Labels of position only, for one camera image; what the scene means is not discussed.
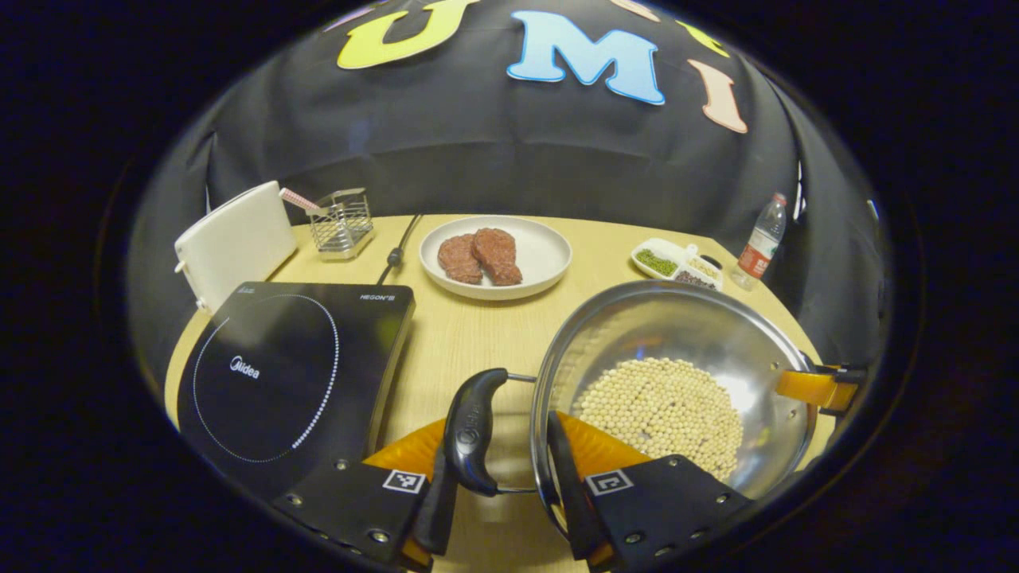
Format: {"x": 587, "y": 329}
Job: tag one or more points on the white toaster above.
{"x": 239, "y": 243}

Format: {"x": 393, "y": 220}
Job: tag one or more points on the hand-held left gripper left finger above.
{"x": 438, "y": 517}

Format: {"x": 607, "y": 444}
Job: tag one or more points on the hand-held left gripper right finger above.
{"x": 577, "y": 509}

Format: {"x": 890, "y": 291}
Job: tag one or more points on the pile of soybeans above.
{"x": 661, "y": 406}

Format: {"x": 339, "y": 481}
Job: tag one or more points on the brown steak piece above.
{"x": 460, "y": 261}
{"x": 497, "y": 255}

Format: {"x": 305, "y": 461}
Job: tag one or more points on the clear water bottle red label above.
{"x": 760, "y": 247}

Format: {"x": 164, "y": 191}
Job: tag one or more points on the pink striped straw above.
{"x": 298, "y": 200}

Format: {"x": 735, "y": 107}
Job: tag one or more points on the white round plate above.
{"x": 545, "y": 251}

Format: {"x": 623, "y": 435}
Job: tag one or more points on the black induction cooktop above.
{"x": 279, "y": 374}

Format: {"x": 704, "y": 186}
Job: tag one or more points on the black backdrop cloth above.
{"x": 478, "y": 159}

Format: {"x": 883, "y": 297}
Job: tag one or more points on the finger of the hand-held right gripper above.
{"x": 812, "y": 388}

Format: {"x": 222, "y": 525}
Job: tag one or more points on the white divided bean tray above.
{"x": 657, "y": 263}

